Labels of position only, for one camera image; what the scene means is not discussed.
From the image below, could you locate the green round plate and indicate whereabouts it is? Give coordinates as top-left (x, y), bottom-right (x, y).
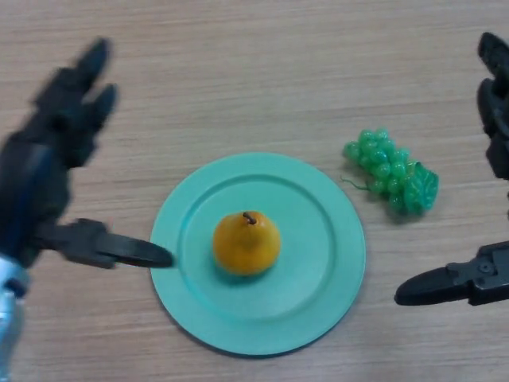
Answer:
top-left (150, 152), bottom-right (366, 356)

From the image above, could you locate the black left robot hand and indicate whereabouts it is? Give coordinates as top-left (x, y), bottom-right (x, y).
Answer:
top-left (0, 37), bottom-right (174, 270)

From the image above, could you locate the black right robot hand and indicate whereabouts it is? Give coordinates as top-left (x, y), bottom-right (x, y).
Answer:
top-left (394, 32), bottom-right (509, 307)

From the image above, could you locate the green grape bunch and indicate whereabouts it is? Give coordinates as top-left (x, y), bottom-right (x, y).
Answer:
top-left (340, 127), bottom-right (440, 216)

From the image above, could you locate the yellow pear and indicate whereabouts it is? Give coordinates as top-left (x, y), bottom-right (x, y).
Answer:
top-left (212, 211), bottom-right (282, 276)

